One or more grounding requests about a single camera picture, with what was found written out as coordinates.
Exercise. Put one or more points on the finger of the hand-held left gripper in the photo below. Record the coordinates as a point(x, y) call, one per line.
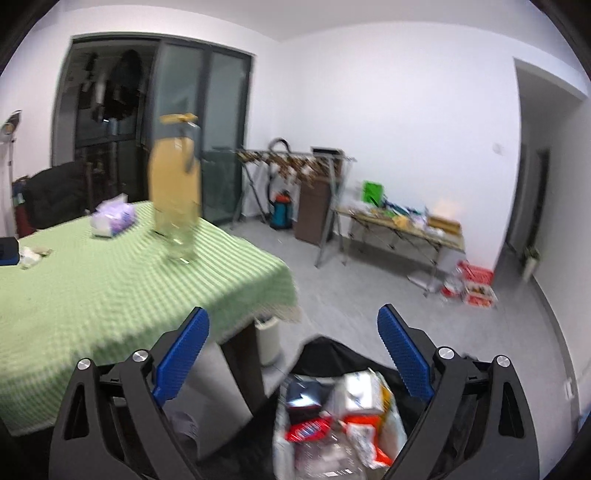
point(7, 251)

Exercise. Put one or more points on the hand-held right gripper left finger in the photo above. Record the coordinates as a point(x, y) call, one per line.
point(182, 357)

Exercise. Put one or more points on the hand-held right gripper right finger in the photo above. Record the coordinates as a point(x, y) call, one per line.
point(406, 357)

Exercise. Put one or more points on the silver foil bag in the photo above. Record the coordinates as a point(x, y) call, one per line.
point(360, 392)

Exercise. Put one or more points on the black trash bag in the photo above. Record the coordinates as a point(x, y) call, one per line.
point(332, 353)

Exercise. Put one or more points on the orange printed snack packet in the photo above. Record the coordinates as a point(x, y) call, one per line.
point(364, 419)

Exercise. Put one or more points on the dark blue carton box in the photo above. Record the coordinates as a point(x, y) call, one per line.
point(307, 397)

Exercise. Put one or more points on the red snack wrapper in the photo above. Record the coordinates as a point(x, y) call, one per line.
point(307, 431)

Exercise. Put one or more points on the crumpled paper scrap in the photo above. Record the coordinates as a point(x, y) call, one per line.
point(32, 258)

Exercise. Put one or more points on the red cloth with striped trim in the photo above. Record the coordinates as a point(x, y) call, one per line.
point(23, 221)

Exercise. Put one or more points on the dark wooden table leg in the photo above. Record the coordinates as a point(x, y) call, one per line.
point(242, 364)

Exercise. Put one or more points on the black padded jacket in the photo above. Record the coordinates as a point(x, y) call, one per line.
point(55, 194)

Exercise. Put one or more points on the white cylindrical bin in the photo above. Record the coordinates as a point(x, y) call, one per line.
point(268, 341)

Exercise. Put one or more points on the green checked tablecloth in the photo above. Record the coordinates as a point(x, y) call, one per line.
point(92, 286)

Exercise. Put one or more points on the red boxes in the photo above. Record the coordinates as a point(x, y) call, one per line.
point(480, 277)

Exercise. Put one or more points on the tissue pack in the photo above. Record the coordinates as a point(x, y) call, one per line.
point(113, 219)

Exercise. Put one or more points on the folding table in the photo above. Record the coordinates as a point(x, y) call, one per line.
point(438, 242)

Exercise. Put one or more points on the floor lamp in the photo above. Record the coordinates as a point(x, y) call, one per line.
point(10, 127)

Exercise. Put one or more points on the potted plant in white pot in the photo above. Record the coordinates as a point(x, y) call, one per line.
point(530, 267)

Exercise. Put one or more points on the yellow thermos pitcher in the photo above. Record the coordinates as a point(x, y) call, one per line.
point(175, 194)

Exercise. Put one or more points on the green paper bag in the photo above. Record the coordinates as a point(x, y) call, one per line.
point(374, 194)

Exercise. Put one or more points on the brown cabinet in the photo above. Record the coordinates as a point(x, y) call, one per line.
point(314, 212)

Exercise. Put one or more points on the blue and orange vacuum cleaner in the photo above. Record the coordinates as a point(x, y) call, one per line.
point(281, 212)

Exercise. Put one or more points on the hanging dark clothes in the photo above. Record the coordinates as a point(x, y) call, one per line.
point(127, 74)

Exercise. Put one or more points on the sliding glass door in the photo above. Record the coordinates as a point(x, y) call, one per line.
point(221, 138)

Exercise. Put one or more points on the clothes drying rack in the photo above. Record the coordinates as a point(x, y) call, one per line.
point(295, 161)

